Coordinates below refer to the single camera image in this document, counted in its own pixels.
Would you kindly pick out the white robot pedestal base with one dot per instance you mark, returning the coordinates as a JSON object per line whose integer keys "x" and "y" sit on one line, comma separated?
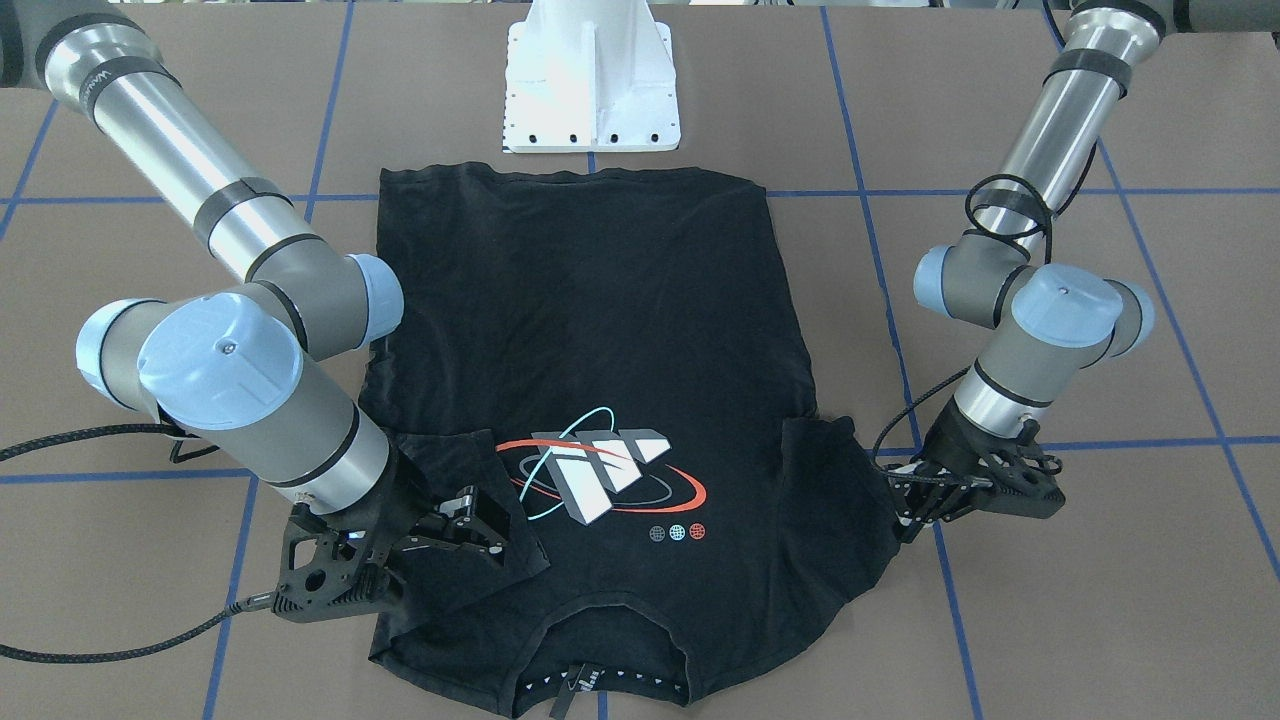
{"x": 590, "y": 76}

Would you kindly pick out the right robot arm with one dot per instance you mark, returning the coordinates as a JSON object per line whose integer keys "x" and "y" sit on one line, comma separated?
{"x": 240, "y": 365}

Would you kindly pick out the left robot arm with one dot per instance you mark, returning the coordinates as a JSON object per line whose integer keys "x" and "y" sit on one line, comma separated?
{"x": 1048, "y": 319}

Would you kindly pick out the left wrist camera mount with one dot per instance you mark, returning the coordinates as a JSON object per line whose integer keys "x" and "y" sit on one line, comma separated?
{"x": 1022, "y": 476}

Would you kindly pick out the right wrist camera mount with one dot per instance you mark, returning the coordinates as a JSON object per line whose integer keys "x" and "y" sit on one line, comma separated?
{"x": 333, "y": 569}

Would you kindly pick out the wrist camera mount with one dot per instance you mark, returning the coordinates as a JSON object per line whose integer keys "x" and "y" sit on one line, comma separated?
{"x": 333, "y": 569}
{"x": 1022, "y": 476}

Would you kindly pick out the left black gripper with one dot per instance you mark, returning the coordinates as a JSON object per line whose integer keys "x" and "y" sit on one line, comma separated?
{"x": 948, "y": 443}

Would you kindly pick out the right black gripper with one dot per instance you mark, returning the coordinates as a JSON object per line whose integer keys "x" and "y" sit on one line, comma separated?
{"x": 408, "y": 487}

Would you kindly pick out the black graphic t-shirt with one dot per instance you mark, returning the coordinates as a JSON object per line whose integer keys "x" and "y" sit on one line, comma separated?
{"x": 616, "y": 360}

